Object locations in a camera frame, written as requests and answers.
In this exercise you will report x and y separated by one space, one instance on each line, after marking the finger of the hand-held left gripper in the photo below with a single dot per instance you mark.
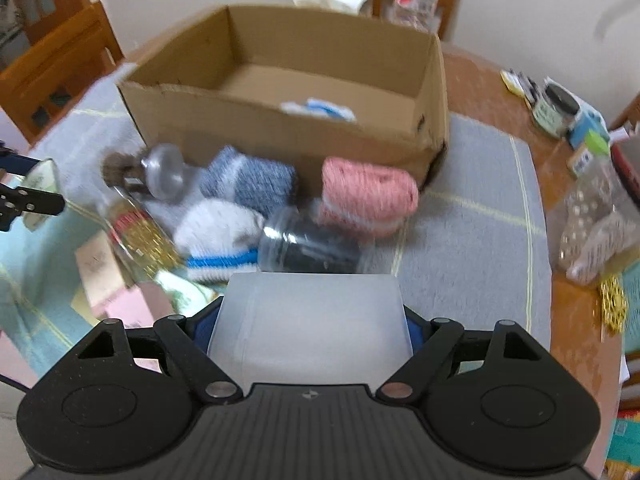
30 202
15 161

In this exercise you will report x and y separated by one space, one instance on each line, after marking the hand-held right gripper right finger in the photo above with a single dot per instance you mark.
416 329

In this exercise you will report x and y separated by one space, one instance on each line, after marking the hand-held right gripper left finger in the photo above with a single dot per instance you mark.
202 329

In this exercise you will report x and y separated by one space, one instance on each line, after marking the beige small box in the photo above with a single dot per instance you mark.
97 265

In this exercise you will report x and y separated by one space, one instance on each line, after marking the translucent box with green label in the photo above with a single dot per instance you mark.
310 320

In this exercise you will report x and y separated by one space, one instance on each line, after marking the glass bottle of gold beads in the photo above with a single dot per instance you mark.
135 237

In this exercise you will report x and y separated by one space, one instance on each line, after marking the pink knitted sock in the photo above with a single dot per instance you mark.
365 195

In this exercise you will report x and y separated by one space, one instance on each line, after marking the cardboard box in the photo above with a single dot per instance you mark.
280 130

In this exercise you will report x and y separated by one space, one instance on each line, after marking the green patterned packet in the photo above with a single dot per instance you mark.
187 292

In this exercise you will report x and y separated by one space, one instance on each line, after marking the clear plastic jar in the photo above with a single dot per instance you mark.
310 250

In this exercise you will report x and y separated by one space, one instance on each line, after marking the blue grey knitted sock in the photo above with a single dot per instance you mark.
255 180

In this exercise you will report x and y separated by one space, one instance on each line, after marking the clear plastic bag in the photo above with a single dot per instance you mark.
595 225

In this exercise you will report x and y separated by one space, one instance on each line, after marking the teal printed packet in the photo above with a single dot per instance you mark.
625 445

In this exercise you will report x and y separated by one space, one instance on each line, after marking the bottle with green cap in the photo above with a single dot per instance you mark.
590 152

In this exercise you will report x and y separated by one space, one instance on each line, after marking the jar with black lid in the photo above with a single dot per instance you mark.
555 110

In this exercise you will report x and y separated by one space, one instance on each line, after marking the yellow sticky notes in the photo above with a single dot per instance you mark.
510 80

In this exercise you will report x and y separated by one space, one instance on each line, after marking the light blue small box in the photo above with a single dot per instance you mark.
590 125

